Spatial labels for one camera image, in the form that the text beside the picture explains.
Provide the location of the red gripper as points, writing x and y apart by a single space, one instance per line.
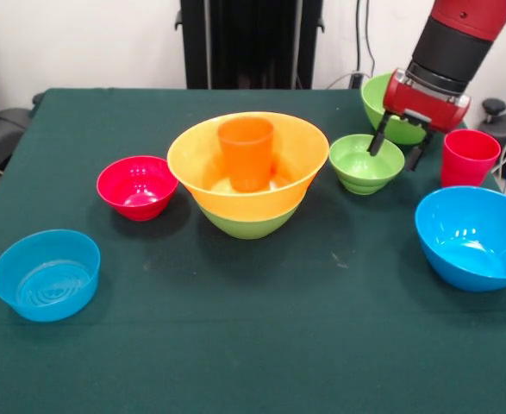
425 110

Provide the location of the black round knob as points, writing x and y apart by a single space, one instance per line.
493 105

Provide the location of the large orange plastic bowl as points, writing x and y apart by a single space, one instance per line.
192 146

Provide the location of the small blue plastic bowl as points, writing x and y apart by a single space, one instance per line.
45 306

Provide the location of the dark green table cloth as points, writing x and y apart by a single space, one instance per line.
321 345

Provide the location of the small green plastic bowl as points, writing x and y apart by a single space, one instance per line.
360 181

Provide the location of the small pink plastic bowl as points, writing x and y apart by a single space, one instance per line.
136 207

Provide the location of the red plastic cup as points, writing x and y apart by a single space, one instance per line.
468 170

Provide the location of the black chair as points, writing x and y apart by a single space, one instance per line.
2 129

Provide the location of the black plug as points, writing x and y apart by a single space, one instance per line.
357 79

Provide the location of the large green plastic bowl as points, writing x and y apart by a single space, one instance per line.
248 228
371 99

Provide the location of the large blue plastic bowl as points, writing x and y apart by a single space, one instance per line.
451 267

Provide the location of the orange plastic cup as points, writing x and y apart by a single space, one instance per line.
246 159

